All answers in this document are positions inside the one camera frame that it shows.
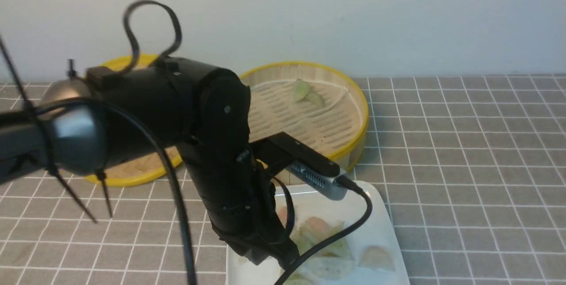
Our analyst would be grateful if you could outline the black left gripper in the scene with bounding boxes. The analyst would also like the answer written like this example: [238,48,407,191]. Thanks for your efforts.
[176,142,299,269]

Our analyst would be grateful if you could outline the green dumpling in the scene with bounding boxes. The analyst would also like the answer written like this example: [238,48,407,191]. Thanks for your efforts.
[291,78,311,103]
[304,91,325,109]

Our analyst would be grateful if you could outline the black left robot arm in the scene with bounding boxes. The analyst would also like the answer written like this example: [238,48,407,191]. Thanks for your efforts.
[1,57,307,269]

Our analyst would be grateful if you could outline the pink dumpling plate top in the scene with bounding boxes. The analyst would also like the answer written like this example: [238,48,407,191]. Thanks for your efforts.
[277,206,288,227]

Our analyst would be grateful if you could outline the pink dumpling plate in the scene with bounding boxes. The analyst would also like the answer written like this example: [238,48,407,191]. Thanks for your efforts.
[277,206,288,227]
[299,217,331,243]

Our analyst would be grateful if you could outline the green dumpling plate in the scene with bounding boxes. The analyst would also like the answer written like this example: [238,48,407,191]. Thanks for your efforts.
[323,221,353,259]
[283,274,314,285]
[292,232,313,255]

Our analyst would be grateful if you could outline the pink dumpling plate centre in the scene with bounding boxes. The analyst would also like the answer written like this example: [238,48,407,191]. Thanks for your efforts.
[299,217,331,243]

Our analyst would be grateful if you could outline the green dumpling plate bottom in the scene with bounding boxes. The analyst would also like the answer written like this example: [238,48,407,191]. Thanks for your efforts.
[283,274,314,285]

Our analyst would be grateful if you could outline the green dumpling plate right centre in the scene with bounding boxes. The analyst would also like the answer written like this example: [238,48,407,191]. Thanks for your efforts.
[323,221,353,259]

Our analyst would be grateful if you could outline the pale dumpling plate lower centre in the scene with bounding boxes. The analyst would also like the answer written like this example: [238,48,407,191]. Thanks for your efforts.
[305,255,356,281]

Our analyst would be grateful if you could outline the pale dumpling plate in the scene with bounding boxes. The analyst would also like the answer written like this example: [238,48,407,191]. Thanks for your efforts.
[358,246,396,272]
[305,255,356,281]

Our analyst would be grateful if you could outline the pale dumpling plate far right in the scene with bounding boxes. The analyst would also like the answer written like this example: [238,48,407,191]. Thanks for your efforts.
[358,246,396,272]

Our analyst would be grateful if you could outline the yellow rimmed bamboo steamer lid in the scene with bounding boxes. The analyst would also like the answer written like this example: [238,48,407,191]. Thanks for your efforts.
[84,53,182,187]

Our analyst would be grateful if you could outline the white steamer liner cloth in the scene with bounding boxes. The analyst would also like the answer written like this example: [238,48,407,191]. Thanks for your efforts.
[248,80,368,160]

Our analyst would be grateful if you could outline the yellow rimmed bamboo steamer basket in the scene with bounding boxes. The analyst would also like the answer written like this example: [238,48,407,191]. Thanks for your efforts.
[241,61,369,171]

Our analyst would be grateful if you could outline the grey checked tablecloth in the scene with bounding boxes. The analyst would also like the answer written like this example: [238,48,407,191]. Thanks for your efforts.
[0,76,566,285]

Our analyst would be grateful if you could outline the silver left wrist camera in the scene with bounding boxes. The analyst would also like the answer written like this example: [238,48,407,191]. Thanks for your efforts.
[286,161,348,201]

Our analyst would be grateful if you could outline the black left camera cable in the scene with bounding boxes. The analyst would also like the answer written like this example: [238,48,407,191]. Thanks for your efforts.
[27,0,373,285]

